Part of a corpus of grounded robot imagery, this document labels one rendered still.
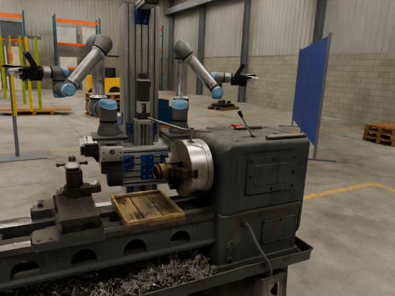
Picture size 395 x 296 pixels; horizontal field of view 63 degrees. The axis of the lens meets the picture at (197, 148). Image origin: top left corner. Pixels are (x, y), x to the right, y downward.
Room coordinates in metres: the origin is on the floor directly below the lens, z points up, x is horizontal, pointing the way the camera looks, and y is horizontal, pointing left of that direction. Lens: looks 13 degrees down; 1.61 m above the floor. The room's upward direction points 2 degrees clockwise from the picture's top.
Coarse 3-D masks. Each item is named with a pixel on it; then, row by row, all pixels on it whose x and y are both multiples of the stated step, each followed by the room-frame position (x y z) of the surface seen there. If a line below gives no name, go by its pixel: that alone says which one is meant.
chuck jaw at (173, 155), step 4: (172, 144) 1.75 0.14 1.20; (168, 148) 1.75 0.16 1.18; (172, 148) 1.73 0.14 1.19; (176, 148) 1.74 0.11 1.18; (172, 152) 1.72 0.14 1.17; (176, 152) 1.73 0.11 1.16; (168, 156) 1.70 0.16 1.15; (172, 156) 1.70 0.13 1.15; (176, 156) 1.71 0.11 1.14; (164, 160) 1.69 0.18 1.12; (168, 160) 1.68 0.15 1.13; (172, 160) 1.69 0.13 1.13; (176, 160) 1.70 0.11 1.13; (172, 164) 1.71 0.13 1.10
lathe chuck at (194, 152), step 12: (180, 144) 1.70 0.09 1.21; (192, 144) 1.66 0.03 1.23; (180, 156) 1.70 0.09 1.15; (192, 156) 1.60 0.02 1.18; (204, 156) 1.62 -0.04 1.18; (192, 168) 1.57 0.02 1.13; (204, 168) 1.59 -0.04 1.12; (180, 180) 1.69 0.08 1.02; (192, 180) 1.56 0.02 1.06; (204, 180) 1.59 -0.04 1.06; (180, 192) 1.68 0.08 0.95; (192, 192) 1.59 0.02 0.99
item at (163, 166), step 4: (160, 164) 1.64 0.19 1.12; (164, 164) 1.64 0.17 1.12; (168, 164) 1.66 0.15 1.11; (152, 168) 1.65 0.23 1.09; (156, 168) 1.61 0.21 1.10; (160, 168) 1.62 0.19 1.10; (164, 168) 1.62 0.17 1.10; (168, 168) 1.64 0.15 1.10; (152, 172) 1.66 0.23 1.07; (156, 172) 1.60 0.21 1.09; (160, 172) 1.61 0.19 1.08; (164, 172) 1.61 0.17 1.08; (168, 172) 1.62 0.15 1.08; (156, 176) 1.61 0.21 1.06; (160, 176) 1.61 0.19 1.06; (164, 176) 1.62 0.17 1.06; (168, 176) 1.62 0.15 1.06
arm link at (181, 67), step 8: (176, 56) 2.42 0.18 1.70; (176, 64) 2.45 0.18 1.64; (184, 64) 2.42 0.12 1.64; (176, 72) 2.44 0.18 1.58; (184, 72) 2.43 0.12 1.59; (176, 80) 2.44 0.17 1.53; (184, 80) 2.43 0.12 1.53; (176, 88) 2.44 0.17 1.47; (184, 88) 2.43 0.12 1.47; (176, 96) 2.43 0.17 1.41; (184, 96) 2.43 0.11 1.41
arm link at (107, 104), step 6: (102, 102) 2.10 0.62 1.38; (108, 102) 2.10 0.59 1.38; (114, 102) 2.13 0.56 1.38; (96, 108) 2.15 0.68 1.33; (102, 108) 2.10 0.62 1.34; (108, 108) 2.09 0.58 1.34; (114, 108) 2.12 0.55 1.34; (96, 114) 2.17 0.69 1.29; (102, 114) 2.10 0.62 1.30; (108, 114) 2.09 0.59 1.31; (114, 114) 2.12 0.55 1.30; (102, 120) 2.10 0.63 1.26; (108, 120) 2.09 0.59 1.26; (114, 120) 2.12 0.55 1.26
